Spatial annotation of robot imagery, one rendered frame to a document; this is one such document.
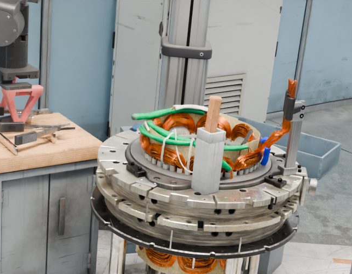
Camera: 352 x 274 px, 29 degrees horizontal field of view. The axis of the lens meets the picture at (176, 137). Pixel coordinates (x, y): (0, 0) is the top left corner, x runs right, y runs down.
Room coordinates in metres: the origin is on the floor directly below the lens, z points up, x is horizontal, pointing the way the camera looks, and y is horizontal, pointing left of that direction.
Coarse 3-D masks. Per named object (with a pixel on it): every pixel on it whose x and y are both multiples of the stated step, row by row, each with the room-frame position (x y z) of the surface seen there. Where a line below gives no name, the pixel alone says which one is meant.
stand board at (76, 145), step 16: (80, 128) 1.17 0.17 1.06; (0, 144) 1.05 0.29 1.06; (32, 144) 1.06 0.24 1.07; (48, 144) 1.07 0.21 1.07; (64, 144) 1.08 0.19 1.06; (80, 144) 1.09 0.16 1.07; (96, 144) 1.09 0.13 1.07; (0, 160) 0.98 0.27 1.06; (16, 160) 1.00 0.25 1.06; (32, 160) 1.02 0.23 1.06; (48, 160) 1.03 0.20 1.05; (64, 160) 1.05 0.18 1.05; (80, 160) 1.07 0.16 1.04
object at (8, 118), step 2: (4, 116) 1.10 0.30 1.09; (6, 116) 1.10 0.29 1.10; (8, 116) 1.11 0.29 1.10; (10, 116) 1.11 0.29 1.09; (0, 118) 1.09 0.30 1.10; (2, 118) 1.10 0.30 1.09; (4, 118) 1.10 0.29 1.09; (6, 118) 1.10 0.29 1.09; (8, 118) 1.10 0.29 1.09; (10, 118) 1.11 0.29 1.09; (0, 120) 1.09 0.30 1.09; (2, 120) 1.09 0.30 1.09; (4, 120) 1.10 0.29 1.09; (6, 120) 1.10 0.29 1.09; (8, 120) 1.10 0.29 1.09; (10, 120) 1.11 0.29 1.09
